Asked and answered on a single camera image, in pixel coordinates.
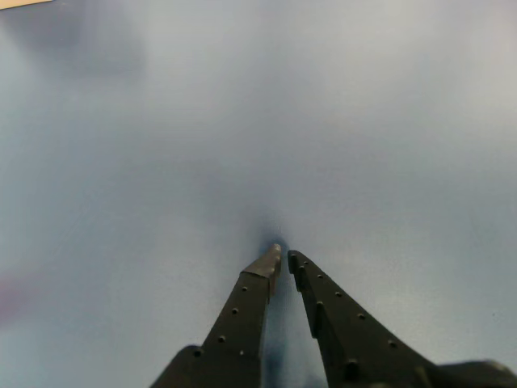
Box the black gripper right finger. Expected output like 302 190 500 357
286 249 442 388

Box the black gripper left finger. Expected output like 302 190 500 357
149 242 283 388

